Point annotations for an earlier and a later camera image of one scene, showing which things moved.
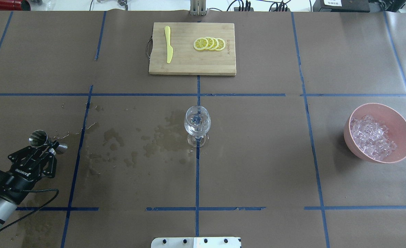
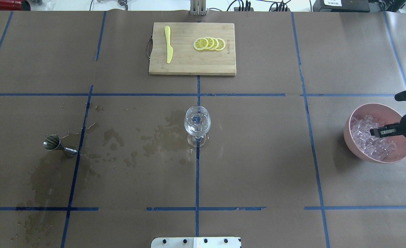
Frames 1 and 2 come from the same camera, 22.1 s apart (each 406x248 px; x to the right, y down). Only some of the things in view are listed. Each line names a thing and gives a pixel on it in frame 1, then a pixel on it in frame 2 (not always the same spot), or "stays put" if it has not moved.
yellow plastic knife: (170, 50) stays put
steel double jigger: (38, 138) -> (52, 142)
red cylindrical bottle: (6, 5) stays put
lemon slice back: (221, 44) stays put
